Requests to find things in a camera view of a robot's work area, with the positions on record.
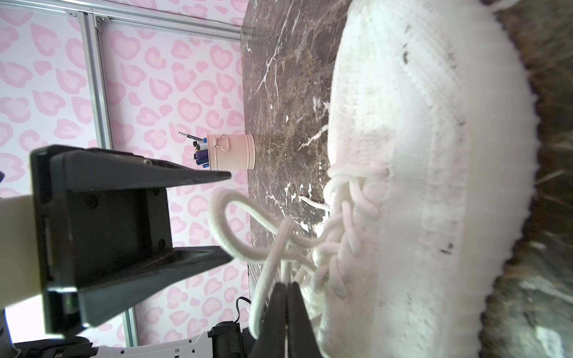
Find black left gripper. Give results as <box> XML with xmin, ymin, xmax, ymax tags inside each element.
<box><xmin>30</xmin><ymin>145</ymin><xmax>232</xmax><ymax>336</ymax></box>

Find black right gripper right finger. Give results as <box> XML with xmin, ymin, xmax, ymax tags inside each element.
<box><xmin>286</xmin><ymin>283</ymin><xmax>322</xmax><ymax>358</ymax></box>

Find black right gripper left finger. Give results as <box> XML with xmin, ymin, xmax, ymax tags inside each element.
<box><xmin>249</xmin><ymin>283</ymin><xmax>287</xmax><ymax>358</ymax></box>

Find white knit sneaker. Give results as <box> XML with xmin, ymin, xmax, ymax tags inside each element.
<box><xmin>304</xmin><ymin>1</ymin><xmax>540</xmax><ymax>357</ymax></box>

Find white shoelace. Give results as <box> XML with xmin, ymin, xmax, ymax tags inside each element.
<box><xmin>208</xmin><ymin>164</ymin><xmax>392</xmax><ymax>338</ymax></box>

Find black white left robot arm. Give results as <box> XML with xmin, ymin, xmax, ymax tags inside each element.
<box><xmin>1</xmin><ymin>145</ymin><xmax>249</xmax><ymax>357</ymax></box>

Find coloured pens in cup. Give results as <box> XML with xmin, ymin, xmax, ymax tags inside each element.
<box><xmin>178</xmin><ymin>131</ymin><xmax>210</xmax><ymax>169</ymax></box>

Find pink pen cup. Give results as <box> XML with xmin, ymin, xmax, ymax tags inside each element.
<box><xmin>207</xmin><ymin>134</ymin><xmax>256</xmax><ymax>172</ymax></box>

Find diagonal aluminium frame bar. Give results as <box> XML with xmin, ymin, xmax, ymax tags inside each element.
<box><xmin>77</xmin><ymin>10</ymin><xmax>140</xmax><ymax>348</ymax></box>

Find aluminium corner frame post left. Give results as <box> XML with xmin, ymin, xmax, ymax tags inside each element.
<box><xmin>1</xmin><ymin>0</ymin><xmax>241</xmax><ymax>41</ymax></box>

